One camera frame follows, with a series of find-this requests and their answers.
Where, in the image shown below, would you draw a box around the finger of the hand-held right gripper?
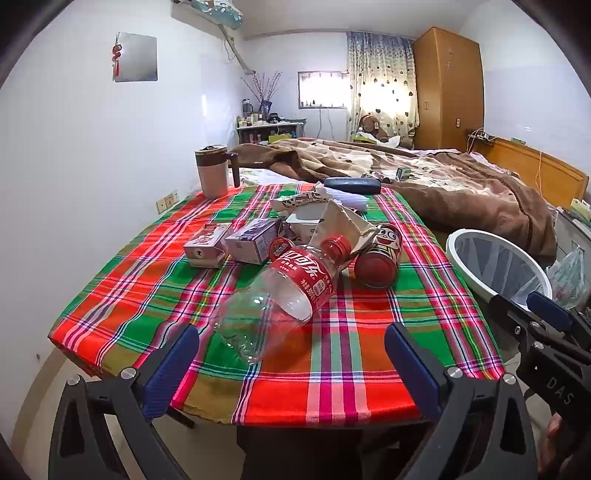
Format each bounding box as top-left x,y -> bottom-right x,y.
526,291 -> 579,334
489,294 -> 542,343

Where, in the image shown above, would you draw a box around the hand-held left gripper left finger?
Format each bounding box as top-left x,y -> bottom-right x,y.
48,322 -> 200,480

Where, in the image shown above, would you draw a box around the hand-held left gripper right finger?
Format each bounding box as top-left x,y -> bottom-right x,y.
384,322 -> 539,480

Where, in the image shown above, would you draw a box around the white trash bin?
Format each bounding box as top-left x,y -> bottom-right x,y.
445,229 -> 552,310

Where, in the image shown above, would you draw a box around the red drink can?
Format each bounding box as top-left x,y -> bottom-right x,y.
353,223 -> 403,291

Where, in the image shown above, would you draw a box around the pink drink carton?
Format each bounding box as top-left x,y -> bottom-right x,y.
183,222 -> 233,268

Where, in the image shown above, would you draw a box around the purple drink carton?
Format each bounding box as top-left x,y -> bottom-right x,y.
225,217 -> 283,265

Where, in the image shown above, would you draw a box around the clear plastic bottle red label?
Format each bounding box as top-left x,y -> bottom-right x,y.
210,234 -> 354,366

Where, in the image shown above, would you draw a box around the round foil lid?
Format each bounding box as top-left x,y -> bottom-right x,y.
269,237 -> 296,261

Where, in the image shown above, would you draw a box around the paper wrappers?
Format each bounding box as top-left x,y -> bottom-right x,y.
309,202 -> 382,264

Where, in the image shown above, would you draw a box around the white foam net sleeve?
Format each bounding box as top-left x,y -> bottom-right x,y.
330,190 -> 370,213

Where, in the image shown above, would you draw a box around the white plastic tray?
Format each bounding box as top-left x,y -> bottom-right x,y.
284,215 -> 326,245

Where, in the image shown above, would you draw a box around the printed paper wrapper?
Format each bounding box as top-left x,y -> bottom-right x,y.
270,182 -> 338,217

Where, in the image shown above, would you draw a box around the person's right hand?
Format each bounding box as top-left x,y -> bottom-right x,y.
538,413 -> 570,480

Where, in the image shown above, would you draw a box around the printed plastic bag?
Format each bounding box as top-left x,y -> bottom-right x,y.
546,247 -> 589,310

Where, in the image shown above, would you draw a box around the grey nightstand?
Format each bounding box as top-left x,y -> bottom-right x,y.
551,205 -> 591,268

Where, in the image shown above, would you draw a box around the plaid tablecloth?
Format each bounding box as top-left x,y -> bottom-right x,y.
48,182 -> 505,425

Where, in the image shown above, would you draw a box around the brown patterned blanket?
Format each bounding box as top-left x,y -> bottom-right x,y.
229,137 -> 558,259

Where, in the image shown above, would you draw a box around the wooden headboard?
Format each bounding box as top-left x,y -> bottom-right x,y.
480,137 -> 589,208

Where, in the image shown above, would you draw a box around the dark glasses case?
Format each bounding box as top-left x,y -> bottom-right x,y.
323,176 -> 382,195

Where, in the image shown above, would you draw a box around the pink brown lidded mug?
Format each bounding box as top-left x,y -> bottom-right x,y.
194,144 -> 242,199

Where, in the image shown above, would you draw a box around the floral white bedsheet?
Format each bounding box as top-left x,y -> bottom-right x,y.
240,166 -> 319,188

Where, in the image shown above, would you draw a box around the wooden wardrobe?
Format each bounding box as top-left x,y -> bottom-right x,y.
412,27 -> 485,153

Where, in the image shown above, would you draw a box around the brown teddy bear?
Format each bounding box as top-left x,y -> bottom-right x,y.
358,113 -> 391,143

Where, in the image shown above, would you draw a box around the cluttered shelf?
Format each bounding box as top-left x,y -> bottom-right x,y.
236,121 -> 306,146

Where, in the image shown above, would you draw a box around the group of toiletry bottles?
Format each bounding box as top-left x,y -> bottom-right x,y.
238,99 -> 280,127

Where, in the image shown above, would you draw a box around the heart print curtain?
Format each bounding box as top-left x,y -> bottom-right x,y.
346,31 -> 419,139

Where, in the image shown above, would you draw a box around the vase with branches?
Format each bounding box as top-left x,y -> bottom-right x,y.
242,71 -> 282,116

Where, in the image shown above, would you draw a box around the window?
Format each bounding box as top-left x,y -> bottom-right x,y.
297,71 -> 349,110

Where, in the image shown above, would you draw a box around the air conditioner pipe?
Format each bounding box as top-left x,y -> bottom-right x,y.
217,23 -> 256,77

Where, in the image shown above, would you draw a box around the covered air conditioner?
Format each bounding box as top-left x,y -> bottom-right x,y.
173,0 -> 244,31

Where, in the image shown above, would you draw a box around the wall mirror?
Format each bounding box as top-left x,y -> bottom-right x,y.
114,32 -> 158,83

